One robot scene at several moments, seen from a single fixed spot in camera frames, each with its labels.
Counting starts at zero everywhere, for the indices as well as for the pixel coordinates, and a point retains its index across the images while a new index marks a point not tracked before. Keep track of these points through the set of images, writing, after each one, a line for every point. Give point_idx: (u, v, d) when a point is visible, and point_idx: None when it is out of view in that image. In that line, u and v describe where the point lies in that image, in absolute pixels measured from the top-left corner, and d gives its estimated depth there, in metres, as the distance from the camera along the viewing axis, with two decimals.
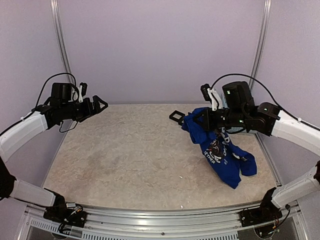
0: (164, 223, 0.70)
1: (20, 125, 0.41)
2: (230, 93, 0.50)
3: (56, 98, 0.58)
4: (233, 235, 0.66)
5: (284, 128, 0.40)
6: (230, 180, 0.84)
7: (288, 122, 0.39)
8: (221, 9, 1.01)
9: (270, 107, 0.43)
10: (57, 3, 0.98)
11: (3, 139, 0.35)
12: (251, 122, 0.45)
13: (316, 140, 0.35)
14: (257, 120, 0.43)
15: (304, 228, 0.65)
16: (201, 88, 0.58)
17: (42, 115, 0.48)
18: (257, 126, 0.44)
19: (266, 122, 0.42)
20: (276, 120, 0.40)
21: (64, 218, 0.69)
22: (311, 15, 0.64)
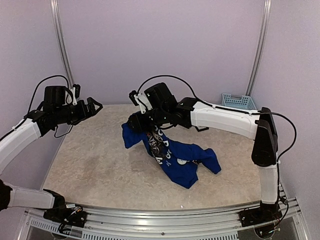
0: (164, 223, 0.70)
1: (10, 136, 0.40)
2: (150, 95, 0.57)
3: (48, 103, 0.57)
4: (233, 235, 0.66)
5: (201, 117, 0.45)
6: (181, 180, 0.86)
7: (201, 112, 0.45)
8: (222, 9, 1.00)
9: (185, 102, 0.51)
10: (57, 3, 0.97)
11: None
12: (172, 118, 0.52)
13: (226, 120, 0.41)
14: (175, 115, 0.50)
15: (304, 229, 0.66)
16: (130, 95, 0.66)
17: (35, 123, 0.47)
18: (176, 120, 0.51)
19: (183, 116, 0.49)
20: (191, 111, 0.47)
21: (64, 218, 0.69)
22: (312, 16, 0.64)
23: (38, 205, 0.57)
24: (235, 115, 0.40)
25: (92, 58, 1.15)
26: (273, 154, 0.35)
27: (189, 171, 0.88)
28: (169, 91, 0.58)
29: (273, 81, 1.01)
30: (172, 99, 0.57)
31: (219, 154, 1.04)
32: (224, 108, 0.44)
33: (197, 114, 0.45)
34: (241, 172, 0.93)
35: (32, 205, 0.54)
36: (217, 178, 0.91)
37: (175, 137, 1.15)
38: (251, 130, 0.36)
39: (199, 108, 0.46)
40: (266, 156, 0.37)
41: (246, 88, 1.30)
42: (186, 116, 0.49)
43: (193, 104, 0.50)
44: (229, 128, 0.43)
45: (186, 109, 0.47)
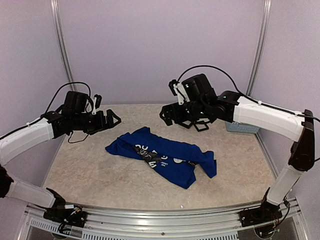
0: (165, 223, 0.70)
1: (21, 133, 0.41)
2: (189, 87, 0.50)
3: (68, 107, 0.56)
4: (233, 235, 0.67)
5: (245, 113, 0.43)
6: (177, 180, 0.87)
7: (247, 107, 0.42)
8: (222, 9, 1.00)
9: (230, 96, 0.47)
10: (57, 3, 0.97)
11: (3, 144, 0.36)
12: (211, 111, 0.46)
13: (273, 119, 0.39)
14: (217, 108, 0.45)
15: (304, 229, 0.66)
16: (169, 84, 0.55)
17: (49, 124, 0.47)
18: (217, 114, 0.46)
19: (226, 109, 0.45)
20: (236, 106, 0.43)
21: (64, 218, 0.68)
22: (312, 15, 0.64)
23: (37, 202, 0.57)
24: (279, 114, 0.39)
25: (92, 58, 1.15)
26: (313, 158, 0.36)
27: (184, 171, 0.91)
28: (209, 85, 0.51)
29: (273, 81, 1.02)
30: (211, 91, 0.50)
31: (219, 153, 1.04)
32: (269, 106, 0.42)
33: (242, 109, 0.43)
34: (241, 172, 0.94)
35: (33, 201, 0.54)
36: (217, 178, 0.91)
37: (175, 137, 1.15)
38: (295, 130, 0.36)
39: (244, 103, 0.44)
40: (305, 160, 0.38)
41: (246, 88, 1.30)
42: (229, 110, 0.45)
43: (237, 98, 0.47)
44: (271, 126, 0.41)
45: (232, 103, 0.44)
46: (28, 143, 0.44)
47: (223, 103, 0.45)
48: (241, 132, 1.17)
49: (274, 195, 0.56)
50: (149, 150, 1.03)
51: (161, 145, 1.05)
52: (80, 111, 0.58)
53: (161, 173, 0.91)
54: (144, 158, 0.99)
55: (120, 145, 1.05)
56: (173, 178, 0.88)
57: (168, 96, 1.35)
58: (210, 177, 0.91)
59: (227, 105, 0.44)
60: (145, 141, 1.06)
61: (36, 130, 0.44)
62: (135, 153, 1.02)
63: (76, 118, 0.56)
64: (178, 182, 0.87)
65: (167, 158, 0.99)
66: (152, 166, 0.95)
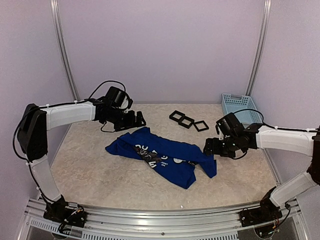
0: (165, 224, 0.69)
1: (70, 107, 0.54)
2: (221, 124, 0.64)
3: (109, 99, 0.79)
4: (233, 235, 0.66)
5: (264, 138, 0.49)
6: (177, 180, 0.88)
7: (265, 132, 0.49)
8: (222, 9, 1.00)
9: (253, 127, 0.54)
10: (57, 3, 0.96)
11: (53, 110, 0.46)
12: (238, 141, 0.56)
13: (289, 138, 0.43)
14: (242, 138, 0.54)
15: (304, 228, 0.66)
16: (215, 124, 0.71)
17: (92, 107, 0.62)
18: (243, 143, 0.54)
19: (249, 140, 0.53)
20: (256, 133, 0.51)
21: (64, 218, 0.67)
22: (312, 15, 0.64)
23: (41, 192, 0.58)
24: (293, 134, 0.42)
25: (92, 58, 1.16)
26: None
27: (184, 171, 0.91)
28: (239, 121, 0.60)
29: (273, 81, 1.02)
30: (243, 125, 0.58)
31: (219, 153, 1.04)
32: (286, 129, 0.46)
33: (261, 135, 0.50)
34: (241, 172, 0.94)
35: (41, 186, 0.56)
36: (217, 178, 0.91)
37: (175, 137, 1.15)
38: (307, 145, 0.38)
39: (262, 130, 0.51)
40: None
41: (246, 88, 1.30)
42: (252, 139, 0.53)
43: (258, 127, 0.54)
44: (292, 147, 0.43)
45: (253, 131, 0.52)
46: (72, 118, 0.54)
47: (247, 133, 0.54)
48: None
49: (279, 198, 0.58)
50: (149, 150, 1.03)
51: (162, 145, 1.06)
52: (118, 105, 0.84)
53: (161, 173, 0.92)
54: (144, 158, 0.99)
55: (120, 145, 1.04)
56: (173, 178, 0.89)
57: (168, 96, 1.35)
58: (210, 176, 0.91)
59: (251, 136, 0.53)
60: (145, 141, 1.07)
61: (79, 108, 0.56)
62: (135, 153, 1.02)
63: (112, 108, 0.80)
64: (178, 182, 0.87)
65: (167, 158, 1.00)
66: (152, 166, 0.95)
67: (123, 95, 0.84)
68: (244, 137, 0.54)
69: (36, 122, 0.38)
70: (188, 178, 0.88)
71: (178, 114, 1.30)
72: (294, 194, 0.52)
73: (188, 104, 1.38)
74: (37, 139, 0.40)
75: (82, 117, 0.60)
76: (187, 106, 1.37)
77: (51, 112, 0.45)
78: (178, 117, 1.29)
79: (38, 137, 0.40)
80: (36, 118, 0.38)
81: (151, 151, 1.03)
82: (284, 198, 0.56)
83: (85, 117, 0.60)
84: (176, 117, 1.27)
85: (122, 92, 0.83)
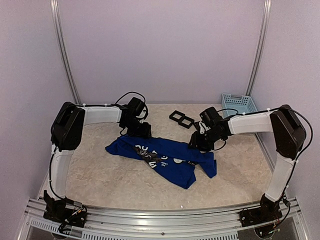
0: (165, 224, 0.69)
1: (101, 108, 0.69)
2: (203, 117, 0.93)
3: (132, 107, 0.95)
4: (233, 235, 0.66)
5: (233, 123, 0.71)
6: (177, 180, 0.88)
7: (234, 119, 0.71)
8: (222, 9, 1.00)
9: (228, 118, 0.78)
10: (57, 3, 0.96)
11: (90, 109, 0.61)
12: (216, 129, 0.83)
13: (255, 119, 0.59)
14: (219, 128, 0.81)
15: (304, 228, 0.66)
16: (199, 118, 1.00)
17: (116, 109, 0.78)
18: (219, 131, 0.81)
19: (225, 129, 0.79)
20: (229, 120, 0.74)
21: (64, 219, 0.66)
22: (313, 15, 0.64)
23: (50, 185, 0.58)
24: (257, 116, 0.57)
25: (92, 58, 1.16)
26: (290, 139, 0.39)
27: (184, 171, 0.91)
28: (217, 114, 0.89)
29: (273, 81, 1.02)
30: (220, 118, 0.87)
31: (219, 153, 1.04)
32: (251, 113, 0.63)
33: (231, 120, 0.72)
34: (241, 172, 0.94)
35: (53, 180, 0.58)
36: (217, 178, 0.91)
37: (174, 137, 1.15)
38: (268, 120, 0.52)
39: (233, 117, 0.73)
40: (288, 146, 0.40)
41: (246, 87, 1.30)
42: (227, 130, 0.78)
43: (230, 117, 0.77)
44: (255, 127, 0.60)
45: (226, 121, 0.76)
46: (102, 117, 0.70)
47: (222, 124, 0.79)
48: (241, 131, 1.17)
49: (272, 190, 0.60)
50: (149, 150, 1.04)
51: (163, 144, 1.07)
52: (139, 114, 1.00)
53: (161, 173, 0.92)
54: (145, 158, 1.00)
55: (120, 145, 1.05)
56: (173, 178, 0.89)
57: (168, 96, 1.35)
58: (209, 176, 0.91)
59: (225, 126, 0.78)
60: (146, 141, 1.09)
61: (107, 110, 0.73)
62: (134, 153, 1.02)
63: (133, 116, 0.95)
64: (178, 182, 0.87)
65: (167, 158, 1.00)
66: (151, 166, 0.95)
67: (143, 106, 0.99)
68: (220, 127, 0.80)
69: (76, 116, 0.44)
70: (188, 178, 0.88)
71: (178, 114, 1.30)
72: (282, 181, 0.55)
73: (188, 104, 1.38)
74: (73, 134, 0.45)
75: (108, 118, 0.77)
76: (187, 106, 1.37)
77: (89, 110, 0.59)
78: (178, 117, 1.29)
79: (74, 132, 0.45)
80: (77, 112, 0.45)
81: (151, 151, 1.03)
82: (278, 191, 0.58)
83: (111, 119, 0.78)
84: (176, 117, 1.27)
85: (143, 103, 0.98)
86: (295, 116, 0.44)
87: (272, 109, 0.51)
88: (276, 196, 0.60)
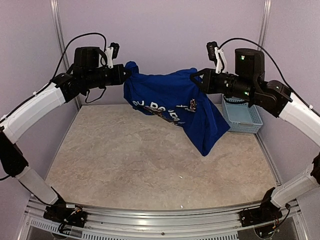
0: (165, 223, 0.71)
1: (28, 105, 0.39)
2: (243, 60, 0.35)
3: (78, 66, 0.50)
4: (233, 235, 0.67)
5: (294, 111, 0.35)
6: (193, 134, 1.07)
7: (299, 107, 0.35)
8: (222, 9, 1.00)
9: (281, 87, 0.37)
10: (57, 3, 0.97)
11: (12, 120, 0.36)
12: (260, 98, 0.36)
13: None
14: (269, 99, 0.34)
15: (304, 228, 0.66)
16: (208, 45, 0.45)
17: (58, 89, 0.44)
18: (265, 104, 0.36)
19: (277, 101, 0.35)
20: (288, 102, 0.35)
21: (64, 218, 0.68)
22: (312, 15, 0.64)
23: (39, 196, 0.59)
24: None
25: None
26: None
27: (197, 121, 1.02)
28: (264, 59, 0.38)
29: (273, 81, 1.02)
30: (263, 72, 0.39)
31: (219, 153, 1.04)
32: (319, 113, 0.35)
33: (296, 109, 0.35)
34: (241, 172, 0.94)
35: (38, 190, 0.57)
36: (217, 178, 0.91)
37: (175, 136, 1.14)
38: None
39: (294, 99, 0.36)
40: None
41: None
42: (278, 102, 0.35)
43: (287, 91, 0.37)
44: (317, 137, 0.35)
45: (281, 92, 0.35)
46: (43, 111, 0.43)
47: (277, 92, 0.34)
48: (241, 131, 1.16)
49: (280, 199, 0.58)
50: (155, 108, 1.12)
51: (160, 93, 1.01)
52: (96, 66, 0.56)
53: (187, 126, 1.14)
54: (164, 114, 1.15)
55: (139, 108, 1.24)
56: (193, 129, 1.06)
57: None
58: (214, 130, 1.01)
59: (281, 98, 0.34)
60: (140, 96, 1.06)
61: (44, 100, 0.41)
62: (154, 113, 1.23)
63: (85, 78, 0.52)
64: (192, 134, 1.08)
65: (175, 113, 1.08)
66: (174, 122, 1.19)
67: (104, 57, 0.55)
68: (273, 96, 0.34)
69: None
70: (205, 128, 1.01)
71: None
72: (296, 195, 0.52)
73: None
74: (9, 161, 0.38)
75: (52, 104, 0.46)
76: None
77: (8, 126, 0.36)
78: None
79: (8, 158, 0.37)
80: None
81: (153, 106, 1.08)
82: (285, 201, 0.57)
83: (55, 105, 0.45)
84: None
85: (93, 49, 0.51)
86: None
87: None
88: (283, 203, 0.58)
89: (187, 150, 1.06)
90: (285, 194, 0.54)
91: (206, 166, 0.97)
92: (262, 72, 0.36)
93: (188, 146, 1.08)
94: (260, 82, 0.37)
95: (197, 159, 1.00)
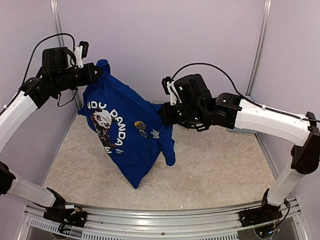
0: (164, 223, 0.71)
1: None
2: (183, 89, 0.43)
3: (47, 68, 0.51)
4: (233, 235, 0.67)
5: (244, 115, 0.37)
6: (134, 172, 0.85)
7: (244, 111, 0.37)
8: (221, 9, 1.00)
9: (229, 99, 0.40)
10: (57, 3, 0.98)
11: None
12: (210, 117, 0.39)
13: (283, 126, 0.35)
14: (216, 114, 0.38)
15: (304, 228, 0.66)
16: (163, 82, 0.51)
17: (27, 96, 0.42)
18: (216, 120, 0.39)
19: (227, 115, 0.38)
20: (237, 111, 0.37)
21: (64, 218, 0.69)
22: (312, 15, 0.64)
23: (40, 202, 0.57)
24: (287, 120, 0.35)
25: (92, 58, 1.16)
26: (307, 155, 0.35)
27: (143, 148, 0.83)
28: (205, 87, 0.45)
29: (273, 81, 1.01)
30: (209, 96, 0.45)
31: (219, 153, 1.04)
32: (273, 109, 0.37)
33: (246, 114, 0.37)
34: (241, 172, 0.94)
35: (36, 197, 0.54)
36: (217, 178, 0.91)
37: (175, 137, 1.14)
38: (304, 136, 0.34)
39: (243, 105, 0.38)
40: (310, 166, 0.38)
41: (246, 88, 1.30)
42: (230, 116, 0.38)
43: (237, 102, 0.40)
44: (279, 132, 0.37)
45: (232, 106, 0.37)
46: (16, 124, 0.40)
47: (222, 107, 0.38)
48: (242, 131, 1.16)
49: (274, 197, 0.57)
50: (111, 123, 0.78)
51: (126, 109, 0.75)
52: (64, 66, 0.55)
53: None
54: (109, 131, 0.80)
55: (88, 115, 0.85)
56: (135, 158, 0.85)
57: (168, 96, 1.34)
58: (169, 164, 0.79)
59: (228, 111, 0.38)
60: (102, 96, 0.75)
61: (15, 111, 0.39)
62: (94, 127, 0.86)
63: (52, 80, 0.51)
64: (135, 172, 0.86)
65: (123, 142, 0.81)
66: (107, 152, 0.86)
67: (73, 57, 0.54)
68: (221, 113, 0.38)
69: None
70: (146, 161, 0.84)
71: None
72: (290, 189, 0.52)
73: None
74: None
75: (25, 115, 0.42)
76: None
77: None
78: None
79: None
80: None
81: (109, 116, 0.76)
82: (281, 198, 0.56)
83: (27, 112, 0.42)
84: None
85: (61, 51, 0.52)
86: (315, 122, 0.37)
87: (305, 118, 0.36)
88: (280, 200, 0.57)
89: (187, 150, 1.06)
90: (277, 191, 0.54)
91: (206, 166, 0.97)
92: (203, 96, 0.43)
93: (187, 146, 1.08)
94: (206, 103, 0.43)
95: (196, 159, 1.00)
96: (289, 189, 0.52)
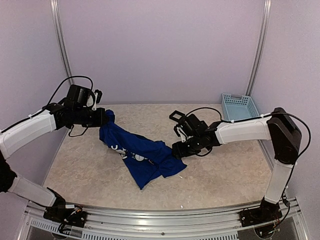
0: (164, 224, 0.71)
1: (24, 124, 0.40)
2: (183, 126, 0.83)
3: (71, 100, 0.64)
4: (233, 236, 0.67)
5: (221, 132, 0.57)
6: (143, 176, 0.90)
7: (221, 129, 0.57)
8: (221, 8, 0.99)
9: (212, 125, 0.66)
10: (57, 3, 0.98)
11: (6, 136, 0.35)
12: (202, 140, 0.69)
13: (248, 128, 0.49)
14: (205, 138, 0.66)
15: (304, 229, 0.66)
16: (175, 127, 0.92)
17: (52, 115, 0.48)
18: (206, 141, 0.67)
19: (211, 138, 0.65)
20: (215, 131, 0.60)
21: (64, 218, 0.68)
22: (313, 14, 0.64)
23: (39, 202, 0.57)
24: (251, 123, 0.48)
25: (92, 58, 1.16)
26: (289, 145, 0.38)
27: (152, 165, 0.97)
28: (198, 122, 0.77)
29: (273, 81, 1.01)
30: (202, 127, 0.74)
31: (219, 153, 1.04)
32: (242, 120, 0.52)
33: (220, 131, 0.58)
34: (241, 172, 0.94)
35: (36, 198, 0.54)
36: (217, 178, 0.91)
37: (175, 137, 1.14)
38: (264, 129, 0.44)
39: (221, 126, 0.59)
40: (289, 154, 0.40)
41: (246, 88, 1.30)
42: (213, 138, 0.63)
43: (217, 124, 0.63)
44: (252, 135, 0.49)
45: (212, 130, 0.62)
46: (30, 136, 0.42)
47: (208, 134, 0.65)
48: None
49: (271, 194, 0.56)
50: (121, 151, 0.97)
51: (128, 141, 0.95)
52: (83, 104, 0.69)
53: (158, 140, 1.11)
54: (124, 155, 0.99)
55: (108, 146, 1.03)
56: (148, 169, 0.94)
57: (168, 96, 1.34)
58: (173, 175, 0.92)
59: (211, 136, 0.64)
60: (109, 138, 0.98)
61: (39, 123, 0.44)
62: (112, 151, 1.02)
63: (72, 110, 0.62)
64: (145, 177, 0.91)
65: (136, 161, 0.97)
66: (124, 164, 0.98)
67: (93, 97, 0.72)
68: (206, 137, 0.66)
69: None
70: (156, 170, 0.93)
71: (178, 114, 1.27)
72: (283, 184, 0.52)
73: (188, 104, 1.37)
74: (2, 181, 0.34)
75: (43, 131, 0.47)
76: (187, 106, 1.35)
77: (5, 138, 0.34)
78: (178, 117, 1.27)
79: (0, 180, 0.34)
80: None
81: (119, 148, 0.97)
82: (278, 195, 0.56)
83: (45, 129, 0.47)
84: (176, 117, 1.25)
85: (85, 91, 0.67)
86: (289, 118, 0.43)
87: (265, 114, 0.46)
88: (276, 198, 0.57)
89: None
90: (272, 187, 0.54)
91: (206, 166, 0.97)
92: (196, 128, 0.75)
93: None
94: (199, 132, 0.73)
95: (197, 159, 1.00)
96: (284, 181, 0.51)
